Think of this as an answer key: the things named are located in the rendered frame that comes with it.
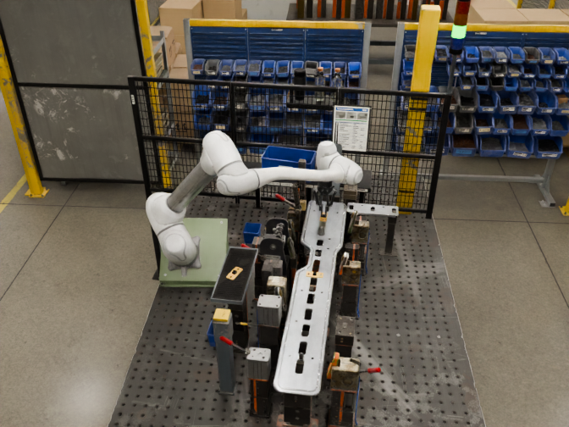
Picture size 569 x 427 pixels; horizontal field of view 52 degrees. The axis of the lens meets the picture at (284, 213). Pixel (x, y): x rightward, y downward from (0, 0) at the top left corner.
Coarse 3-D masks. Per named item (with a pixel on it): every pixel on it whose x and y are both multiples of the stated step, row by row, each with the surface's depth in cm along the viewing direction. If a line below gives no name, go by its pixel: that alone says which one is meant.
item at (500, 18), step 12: (480, 0) 571; (492, 0) 571; (504, 0) 571; (480, 12) 537; (492, 12) 537; (504, 12) 537; (516, 12) 537; (528, 12) 537; (540, 12) 537; (552, 12) 537; (564, 12) 538; (504, 24) 517; (516, 24) 516; (528, 24) 517; (540, 24) 516; (552, 24) 516; (564, 24) 516; (564, 144) 581
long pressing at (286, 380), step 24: (312, 216) 328; (336, 216) 328; (312, 240) 310; (336, 240) 310; (312, 264) 293; (288, 312) 265; (312, 312) 265; (288, 336) 253; (312, 336) 253; (288, 360) 242; (312, 360) 242; (288, 384) 232; (312, 384) 232
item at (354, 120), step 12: (336, 108) 346; (348, 108) 344; (360, 108) 343; (336, 120) 350; (348, 120) 349; (360, 120) 348; (336, 132) 354; (348, 132) 353; (360, 132) 352; (348, 144) 357; (360, 144) 356
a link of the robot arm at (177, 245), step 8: (168, 232) 303; (176, 232) 302; (184, 232) 306; (160, 240) 306; (168, 240) 300; (176, 240) 300; (184, 240) 301; (168, 248) 299; (176, 248) 299; (184, 248) 300; (192, 248) 307; (168, 256) 302; (176, 256) 301; (184, 256) 303; (192, 256) 312; (184, 264) 316
